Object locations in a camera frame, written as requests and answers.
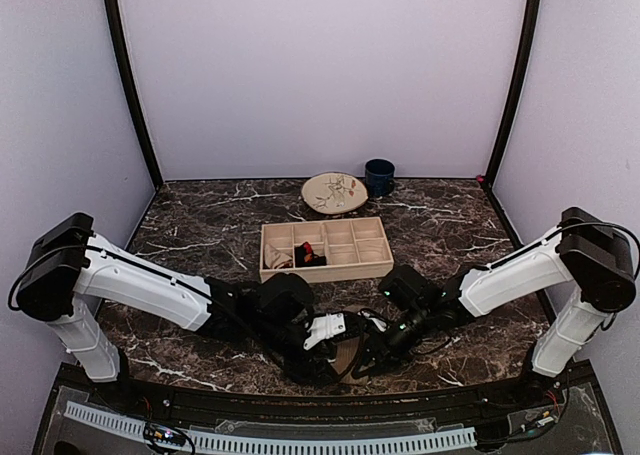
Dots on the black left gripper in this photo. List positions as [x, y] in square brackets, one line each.
[307, 370]

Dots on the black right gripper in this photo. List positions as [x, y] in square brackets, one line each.
[379, 348]

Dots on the beige striped sock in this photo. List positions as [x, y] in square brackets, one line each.
[278, 258]

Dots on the black argyle sock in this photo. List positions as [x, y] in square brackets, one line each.
[305, 257]

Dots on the tan plain sock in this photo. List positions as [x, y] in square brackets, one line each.
[348, 354]

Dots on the wooden compartment tray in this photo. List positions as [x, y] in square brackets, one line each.
[356, 248]

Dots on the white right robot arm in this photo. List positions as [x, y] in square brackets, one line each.
[600, 259]

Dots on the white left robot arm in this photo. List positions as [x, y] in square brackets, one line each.
[71, 262]

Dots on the patterned ceramic plate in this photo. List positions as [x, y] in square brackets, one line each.
[334, 193]

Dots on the dark blue mug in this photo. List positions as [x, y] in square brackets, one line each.
[379, 177]

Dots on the white slotted cable duct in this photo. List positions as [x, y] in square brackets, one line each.
[165, 439]

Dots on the right black corner post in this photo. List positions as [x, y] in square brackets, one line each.
[526, 38]

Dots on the black corner post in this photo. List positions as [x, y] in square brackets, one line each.
[526, 38]
[123, 62]

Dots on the left black corner post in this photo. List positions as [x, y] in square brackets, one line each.
[123, 62]

